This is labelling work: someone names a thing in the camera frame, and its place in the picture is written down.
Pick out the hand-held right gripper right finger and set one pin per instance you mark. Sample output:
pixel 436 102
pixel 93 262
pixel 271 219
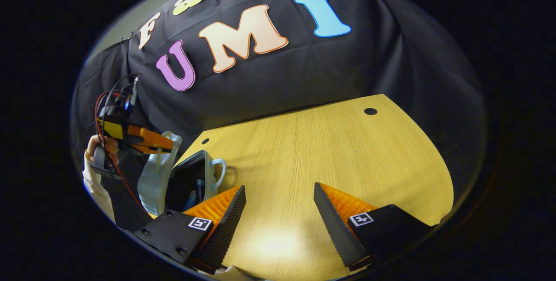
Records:
pixel 336 229

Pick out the person's white clothing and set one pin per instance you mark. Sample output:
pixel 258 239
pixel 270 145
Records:
pixel 236 274

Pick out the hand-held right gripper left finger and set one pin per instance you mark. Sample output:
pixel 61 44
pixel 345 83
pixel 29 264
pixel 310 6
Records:
pixel 226 233

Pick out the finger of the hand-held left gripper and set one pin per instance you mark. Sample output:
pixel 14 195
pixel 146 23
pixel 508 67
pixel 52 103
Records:
pixel 147 149
pixel 152 137

